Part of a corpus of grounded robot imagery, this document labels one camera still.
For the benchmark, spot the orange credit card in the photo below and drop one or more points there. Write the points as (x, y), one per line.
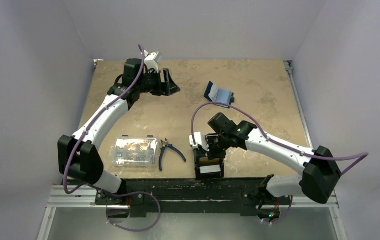
(205, 161)

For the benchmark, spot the blue leather card holder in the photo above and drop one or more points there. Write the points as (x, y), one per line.
(213, 93)

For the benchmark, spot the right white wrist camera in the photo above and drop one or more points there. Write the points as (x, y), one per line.
(198, 141)

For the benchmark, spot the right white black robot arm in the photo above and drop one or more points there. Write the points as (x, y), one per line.
(314, 177)

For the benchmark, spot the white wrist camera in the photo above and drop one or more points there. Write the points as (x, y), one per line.
(153, 59)
(198, 141)

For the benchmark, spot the black aluminium mounting rail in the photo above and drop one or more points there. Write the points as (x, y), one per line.
(244, 196)

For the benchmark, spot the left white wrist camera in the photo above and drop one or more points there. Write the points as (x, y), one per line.
(153, 59)

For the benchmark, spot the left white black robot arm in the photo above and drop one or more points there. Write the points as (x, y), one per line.
(78, 154)

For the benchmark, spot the clear plastic parts box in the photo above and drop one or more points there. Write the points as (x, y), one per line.
(136, 151)

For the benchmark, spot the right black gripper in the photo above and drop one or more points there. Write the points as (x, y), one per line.
(209, 153)

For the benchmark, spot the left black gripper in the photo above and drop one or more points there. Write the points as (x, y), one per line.
(167, 88)

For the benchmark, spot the white card stack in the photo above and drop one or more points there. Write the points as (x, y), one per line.
(210, 169)

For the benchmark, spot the black plastic card box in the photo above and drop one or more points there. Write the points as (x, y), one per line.
(197, 154)

